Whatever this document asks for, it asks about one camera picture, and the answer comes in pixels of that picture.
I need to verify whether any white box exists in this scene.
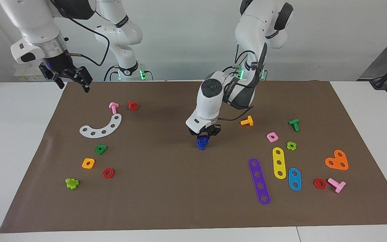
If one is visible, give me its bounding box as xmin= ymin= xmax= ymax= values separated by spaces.
xmin=14 ymin=66 xmax=46 ymax=82

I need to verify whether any white curved plate with holes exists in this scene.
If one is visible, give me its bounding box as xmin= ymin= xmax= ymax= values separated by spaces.
xmin=79 ymin=114 xmax=122 ymax=138

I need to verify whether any brown table mat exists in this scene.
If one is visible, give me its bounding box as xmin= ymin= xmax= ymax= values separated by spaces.
xmin=0 ymin=80 xmax=387 ymax=233

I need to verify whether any purple four-hole strip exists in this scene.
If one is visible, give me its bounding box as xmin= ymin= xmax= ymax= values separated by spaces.
xmin=248 ymin=158 xmax=271 ymax=205

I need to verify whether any yellow three-hole strip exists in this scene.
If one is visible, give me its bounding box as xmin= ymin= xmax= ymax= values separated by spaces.
xmin=272 ymin=147 xmax=287 ymax=179

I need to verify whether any blue two-hole strip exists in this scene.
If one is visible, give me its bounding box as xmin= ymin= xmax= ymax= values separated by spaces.
xmin=288 ymin=168 xmax=302 ymax=192

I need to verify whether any orange heart plate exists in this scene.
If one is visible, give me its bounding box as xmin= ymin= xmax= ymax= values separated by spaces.
xmin=325 ymin=150 xmax=349 ymax=171

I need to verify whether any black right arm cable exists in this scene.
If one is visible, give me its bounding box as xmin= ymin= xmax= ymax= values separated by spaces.
xmin=54 ymin=0 xmax=111 ymax=67

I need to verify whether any black right base cable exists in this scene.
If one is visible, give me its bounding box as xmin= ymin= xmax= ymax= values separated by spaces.
xmin=104 ymin=65 xmax=118 ymax=82

